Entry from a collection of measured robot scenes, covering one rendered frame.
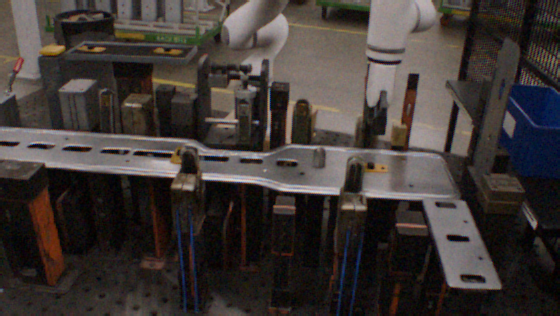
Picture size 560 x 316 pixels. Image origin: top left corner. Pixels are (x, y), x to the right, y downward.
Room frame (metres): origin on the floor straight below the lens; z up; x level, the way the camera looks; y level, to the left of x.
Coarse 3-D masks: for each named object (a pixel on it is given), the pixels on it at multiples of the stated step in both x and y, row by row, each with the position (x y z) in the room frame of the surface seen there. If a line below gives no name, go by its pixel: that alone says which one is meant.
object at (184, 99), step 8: (176, 96) 1.29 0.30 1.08; (184, 96) 1.29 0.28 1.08; (192, 96) 1.29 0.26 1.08; (176, 104) 1.24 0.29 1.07; (184, 104) 1.24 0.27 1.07; (192, 104) 1.25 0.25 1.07; (176, 112) 1.24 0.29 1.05; (184, 112) 1.24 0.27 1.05; (192, 112) 1.24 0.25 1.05; (176, 120) 1.24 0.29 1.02; (184, 120) 1.24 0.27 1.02; (192, 120) 1.24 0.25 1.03; (176, 128) 1.24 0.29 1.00; (184, 128) 1.24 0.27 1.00; (192, 128) 1.24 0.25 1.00; (176, 136) 1.24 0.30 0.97; (184, 136) 1.24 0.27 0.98; (192, 136) 1.24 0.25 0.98
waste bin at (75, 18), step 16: (64, 16) 4.04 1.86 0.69; (80, 16) 3.89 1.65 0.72; (96, 16) 4.00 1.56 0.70; (112, 16) 3.98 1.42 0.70; (64, 32) 3.73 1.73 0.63; (80, 32) 3.72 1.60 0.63; (96, 32) 3.78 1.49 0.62; (112, 32) 3.94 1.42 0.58; (80, 64) 3.75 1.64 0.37; (96, 64) 3.79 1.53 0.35; (96, 80) 3.79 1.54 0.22; (112, 80) 3.93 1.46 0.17
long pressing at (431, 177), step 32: (0, 128) 1.19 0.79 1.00; (32, 128) 1.20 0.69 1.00; (32, 160) 1.03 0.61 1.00; (64, 160) 1.03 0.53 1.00; (96, 160) 1.04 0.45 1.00; (128, 160) 1.05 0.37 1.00; (160, 160) 1.06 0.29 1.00; (288, 160) 1.09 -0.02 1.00; (384, 160) 1.10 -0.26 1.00; (416, 160) 1.11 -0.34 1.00; (288, 192) 0.95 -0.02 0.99; (320, 192) 0.95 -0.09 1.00; (384, 192) 0.95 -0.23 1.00; (416, 192) 0.96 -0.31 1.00; (448, 192) 0.96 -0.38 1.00
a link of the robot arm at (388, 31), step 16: (384, 0) 1.02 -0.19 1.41; (400, 0) 1.02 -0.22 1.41; (384, 16) 1.02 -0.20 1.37; (400, 16) 1.02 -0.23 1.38; (416, 16) 1.05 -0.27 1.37; (368, 32) 1.06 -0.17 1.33; (384, 32) 1.02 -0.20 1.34; (400, 32) 1.02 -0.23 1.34; (384, 48) 1.02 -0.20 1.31; (400, 48) 1.03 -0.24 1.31
